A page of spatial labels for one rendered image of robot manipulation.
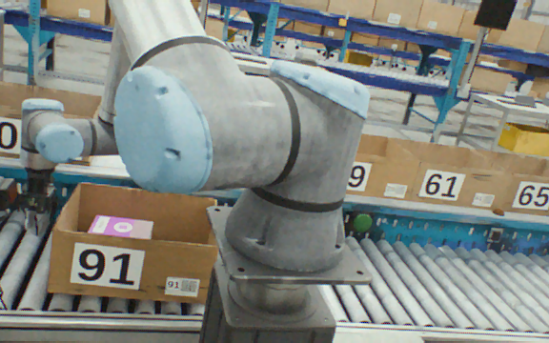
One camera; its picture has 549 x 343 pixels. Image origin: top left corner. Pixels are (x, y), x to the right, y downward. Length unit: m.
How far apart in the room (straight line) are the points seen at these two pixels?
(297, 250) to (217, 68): 0.28
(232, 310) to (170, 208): 0.79
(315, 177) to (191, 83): 0.22
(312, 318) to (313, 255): 0.13
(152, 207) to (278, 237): 0.88
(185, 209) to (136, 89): 0.98
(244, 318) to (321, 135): 0.30
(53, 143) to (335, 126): 0.74
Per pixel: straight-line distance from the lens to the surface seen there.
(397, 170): 1.94
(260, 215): 0.73
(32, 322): 1.32
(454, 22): 7.12
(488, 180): 2.14
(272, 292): 0.81
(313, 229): 0.73
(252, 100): 0.62
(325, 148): 0.68
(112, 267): 1.33
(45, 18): 5.97
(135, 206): 1.57
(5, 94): 2.05
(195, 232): 1.59
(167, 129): 0.56
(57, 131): 1.24
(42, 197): 1.43
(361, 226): 1.89
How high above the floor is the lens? 1.54
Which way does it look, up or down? 19 degrees down
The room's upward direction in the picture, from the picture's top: 12 degrees clockwise
